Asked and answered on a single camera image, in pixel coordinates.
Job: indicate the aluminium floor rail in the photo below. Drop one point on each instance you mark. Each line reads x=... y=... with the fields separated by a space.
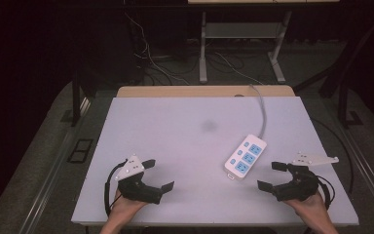
x=366 y=169
x=63 y=146

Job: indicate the white board table cover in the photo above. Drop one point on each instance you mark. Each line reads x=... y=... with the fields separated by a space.
x=175 y=136

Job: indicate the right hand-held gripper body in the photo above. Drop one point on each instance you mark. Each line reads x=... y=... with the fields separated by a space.
x=300 y=187

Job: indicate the white power strip blue sockets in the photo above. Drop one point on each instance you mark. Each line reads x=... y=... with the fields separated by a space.
x=245 y=157

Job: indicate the black floor frame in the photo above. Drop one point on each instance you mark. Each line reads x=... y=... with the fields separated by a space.
x=81 y=150

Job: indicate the wooden table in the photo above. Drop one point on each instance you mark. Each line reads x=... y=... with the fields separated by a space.
x=191 y=91

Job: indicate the person's right hand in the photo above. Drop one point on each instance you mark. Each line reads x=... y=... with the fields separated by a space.
x=310 y=208

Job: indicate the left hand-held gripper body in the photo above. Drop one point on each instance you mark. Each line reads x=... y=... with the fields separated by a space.
x=136 y=190

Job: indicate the white metal desk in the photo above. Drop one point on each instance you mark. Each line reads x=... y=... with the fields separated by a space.
x=240 y=31

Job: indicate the person's left hand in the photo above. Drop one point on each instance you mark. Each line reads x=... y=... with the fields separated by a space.
x=125 y=206

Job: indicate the black metal stand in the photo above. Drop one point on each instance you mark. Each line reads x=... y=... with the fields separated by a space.
x=75 y=104
x=343 y=104

